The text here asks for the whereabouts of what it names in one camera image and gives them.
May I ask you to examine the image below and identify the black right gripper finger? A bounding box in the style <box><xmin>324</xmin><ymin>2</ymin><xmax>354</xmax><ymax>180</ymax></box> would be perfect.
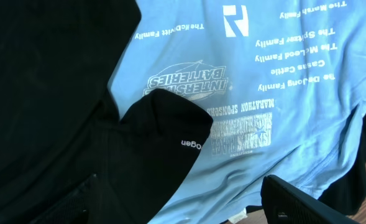
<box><xmin>260</xmin><ymin>175</ymin><xmax>359</xmax><ymax>224</ymax></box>

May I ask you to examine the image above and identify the black polo shirt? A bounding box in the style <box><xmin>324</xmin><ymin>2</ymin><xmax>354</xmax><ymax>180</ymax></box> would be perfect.
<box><xmin>0</xmin><ymin>0</ymin><xmax>213</xmax><ymax>223</ymax></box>

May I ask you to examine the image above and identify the black garment under blue shirt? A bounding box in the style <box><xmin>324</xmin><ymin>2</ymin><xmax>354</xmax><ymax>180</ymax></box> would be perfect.
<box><xmin>319</xmin><ymin>114</ymin><xmax>366</xmax><ymax>215</ymax></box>

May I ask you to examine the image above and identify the light blue printed t-shirt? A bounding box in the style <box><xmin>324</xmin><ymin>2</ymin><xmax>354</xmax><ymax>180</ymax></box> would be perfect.
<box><xmin>109</xmin><ymin>0</ymin><xmax>366</xmax><ymax>223</ymax></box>

